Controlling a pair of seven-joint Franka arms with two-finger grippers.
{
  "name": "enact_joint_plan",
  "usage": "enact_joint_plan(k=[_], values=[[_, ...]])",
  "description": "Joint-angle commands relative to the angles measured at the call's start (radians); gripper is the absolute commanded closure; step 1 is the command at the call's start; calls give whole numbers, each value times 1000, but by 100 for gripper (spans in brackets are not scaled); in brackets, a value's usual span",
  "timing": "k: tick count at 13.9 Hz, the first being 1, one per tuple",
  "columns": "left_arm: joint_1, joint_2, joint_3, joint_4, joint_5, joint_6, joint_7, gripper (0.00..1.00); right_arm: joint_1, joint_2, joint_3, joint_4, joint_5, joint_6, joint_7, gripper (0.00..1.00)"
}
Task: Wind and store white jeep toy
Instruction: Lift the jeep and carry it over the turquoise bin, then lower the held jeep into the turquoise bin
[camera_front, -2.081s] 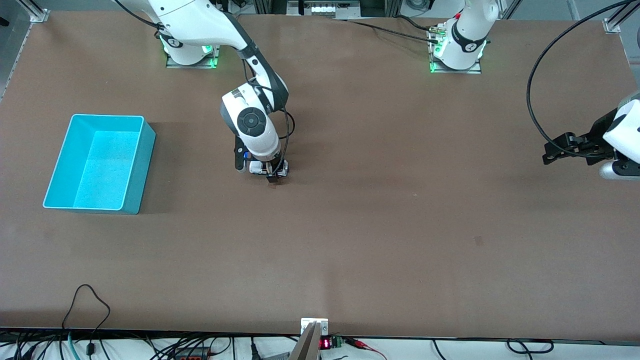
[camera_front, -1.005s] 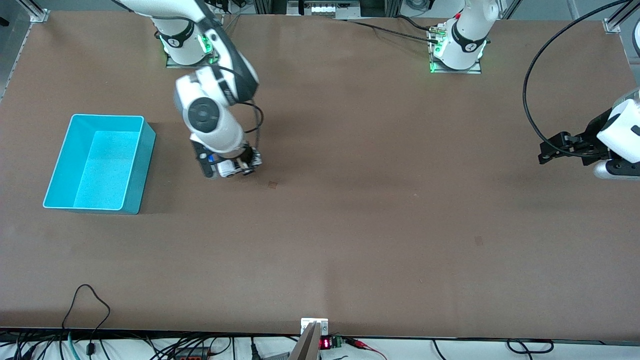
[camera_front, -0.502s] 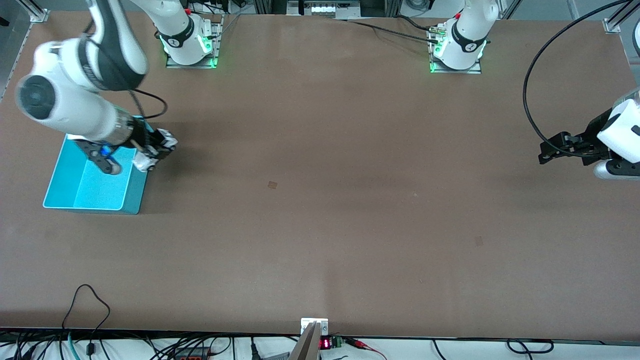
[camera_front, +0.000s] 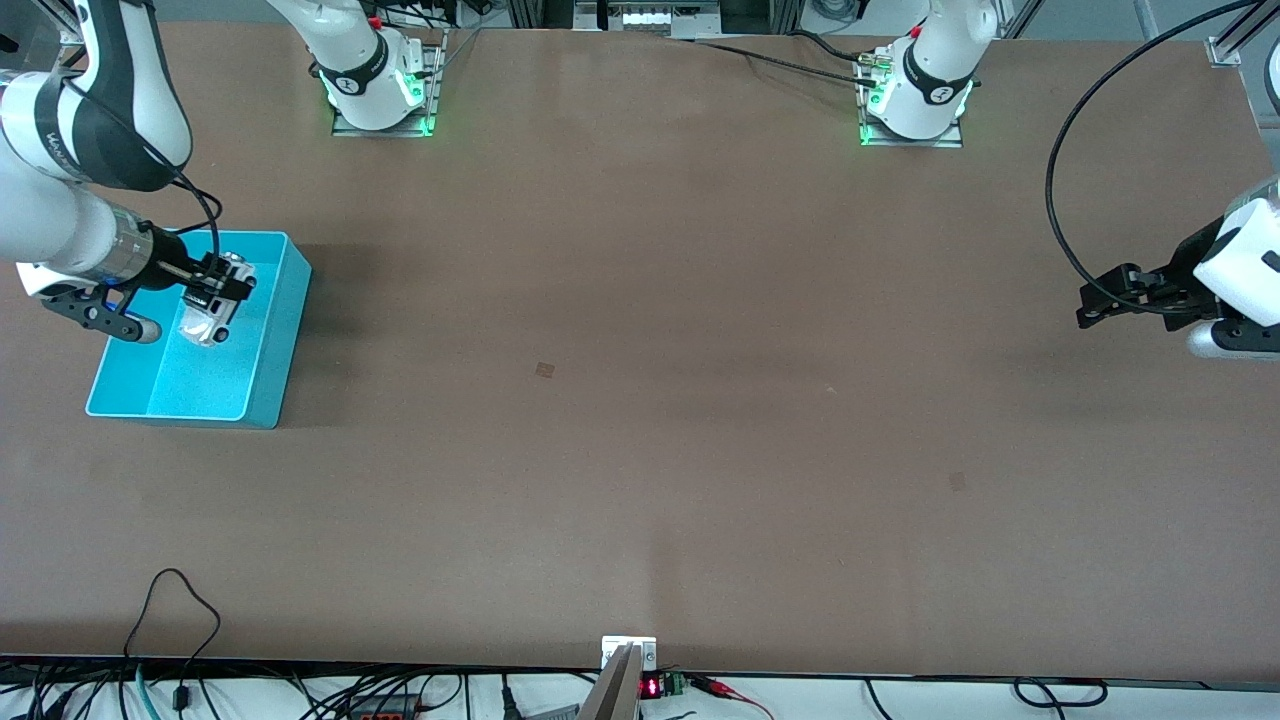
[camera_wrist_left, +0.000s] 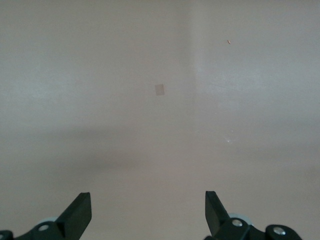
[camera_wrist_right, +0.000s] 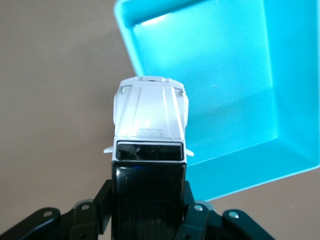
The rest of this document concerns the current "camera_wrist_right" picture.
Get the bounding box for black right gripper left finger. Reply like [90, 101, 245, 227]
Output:
[7, 179, 115, 240]

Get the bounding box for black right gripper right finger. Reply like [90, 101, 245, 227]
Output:
[174, 181, 272, 240]

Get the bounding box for white jeep toy black roof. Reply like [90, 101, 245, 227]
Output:
[103, 74, 195, 240]

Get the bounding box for teal plastic storage bin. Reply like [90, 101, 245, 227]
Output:
[112, 0, 320, 203]

